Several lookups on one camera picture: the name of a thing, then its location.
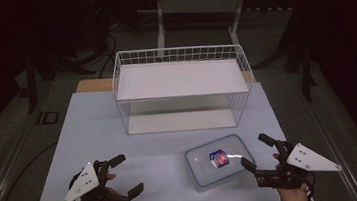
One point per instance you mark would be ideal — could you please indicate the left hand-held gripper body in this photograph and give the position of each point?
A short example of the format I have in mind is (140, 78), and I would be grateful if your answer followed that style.
(84, 184)

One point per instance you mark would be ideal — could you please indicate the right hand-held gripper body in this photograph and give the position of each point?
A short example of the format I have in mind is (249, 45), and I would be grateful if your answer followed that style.
(308, 161)

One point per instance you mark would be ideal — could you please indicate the clear food container blue rim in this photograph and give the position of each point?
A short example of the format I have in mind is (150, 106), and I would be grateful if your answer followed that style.
(207, 171)

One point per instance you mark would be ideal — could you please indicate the person's right hand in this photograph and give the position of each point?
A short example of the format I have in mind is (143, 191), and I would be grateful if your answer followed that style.
(294, 199)

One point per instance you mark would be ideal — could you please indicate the pale table mat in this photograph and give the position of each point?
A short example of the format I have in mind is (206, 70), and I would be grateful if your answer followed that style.
(103, 142)

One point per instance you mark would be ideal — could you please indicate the black floor plate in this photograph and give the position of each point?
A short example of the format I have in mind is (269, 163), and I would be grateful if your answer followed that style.
(48, 117)

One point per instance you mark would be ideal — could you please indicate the black tripod stand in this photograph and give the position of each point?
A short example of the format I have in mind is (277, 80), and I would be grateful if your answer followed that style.
(305, 67)

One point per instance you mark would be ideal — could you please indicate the white metal stand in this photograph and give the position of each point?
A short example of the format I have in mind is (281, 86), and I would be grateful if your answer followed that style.
(159, 18)

